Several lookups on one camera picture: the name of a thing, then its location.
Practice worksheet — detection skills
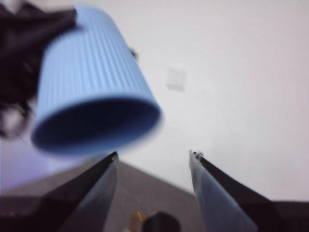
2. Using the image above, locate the blue ribbed cup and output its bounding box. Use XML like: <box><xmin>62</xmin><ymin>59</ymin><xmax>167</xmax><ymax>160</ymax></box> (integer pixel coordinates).
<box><xmin>30</xmin><ymin>4</ymin><xmax>162</xmax><ymax>155</ymax></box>

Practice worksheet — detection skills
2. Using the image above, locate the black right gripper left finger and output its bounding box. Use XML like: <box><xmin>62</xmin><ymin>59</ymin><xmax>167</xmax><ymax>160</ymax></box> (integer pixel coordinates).
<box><xmin>0</xmin><ymin>151</ymin><xmax>119</xmax><ymax>232</ymax></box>

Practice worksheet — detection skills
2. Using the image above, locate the white wall socket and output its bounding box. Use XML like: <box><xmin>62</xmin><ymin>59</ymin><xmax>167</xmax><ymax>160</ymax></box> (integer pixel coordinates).
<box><xmin>166</xmin><ymin>65</ymin><xmax>187</xmax><ymax>92</ymax></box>

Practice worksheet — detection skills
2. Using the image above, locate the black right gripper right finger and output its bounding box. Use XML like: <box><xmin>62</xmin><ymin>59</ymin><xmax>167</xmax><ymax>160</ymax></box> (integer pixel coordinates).
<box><xmin>189</xmin><ymin>150</ymin><xmax>309</xmax><ymax>232</ymax></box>

